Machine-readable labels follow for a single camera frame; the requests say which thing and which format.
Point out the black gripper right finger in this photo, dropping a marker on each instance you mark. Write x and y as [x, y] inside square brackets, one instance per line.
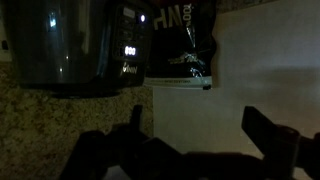
[280, 146]

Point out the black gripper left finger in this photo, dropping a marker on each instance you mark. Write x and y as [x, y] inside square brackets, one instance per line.
[100, 156]

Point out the black protein powder bag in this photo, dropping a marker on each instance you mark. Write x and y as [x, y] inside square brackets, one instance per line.
[181, 43]

